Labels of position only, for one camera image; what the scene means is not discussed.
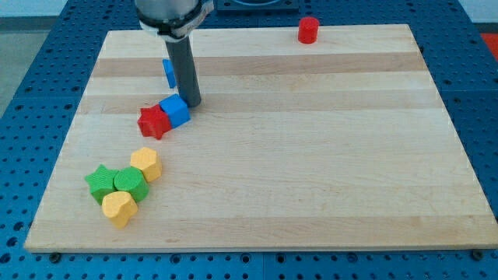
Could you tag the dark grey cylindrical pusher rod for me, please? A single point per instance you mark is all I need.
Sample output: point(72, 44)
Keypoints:
point(182, 60)

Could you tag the blue cube block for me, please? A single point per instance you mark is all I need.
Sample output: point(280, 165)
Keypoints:
point(176, 109)

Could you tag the red star block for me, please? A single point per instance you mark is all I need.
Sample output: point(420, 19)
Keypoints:
point(154, 122)

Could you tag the green star block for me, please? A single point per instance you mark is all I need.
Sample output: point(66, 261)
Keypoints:
point(101, 182)

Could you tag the blue flat block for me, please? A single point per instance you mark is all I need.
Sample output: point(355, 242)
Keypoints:
point(169, 73)

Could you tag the yellow hexagon block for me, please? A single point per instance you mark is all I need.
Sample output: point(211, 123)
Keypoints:
point(148, 161)

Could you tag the red cylinder block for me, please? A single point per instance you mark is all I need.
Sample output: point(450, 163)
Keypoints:
point(308, 30)

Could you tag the green cylinder block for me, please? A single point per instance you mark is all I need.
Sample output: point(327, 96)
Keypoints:
point(131, 180)

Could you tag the yellow heart block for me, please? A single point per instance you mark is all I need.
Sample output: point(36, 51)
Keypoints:
point(119, 207)

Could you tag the light wooden board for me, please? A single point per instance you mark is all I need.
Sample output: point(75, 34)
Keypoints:
point(344, 144)

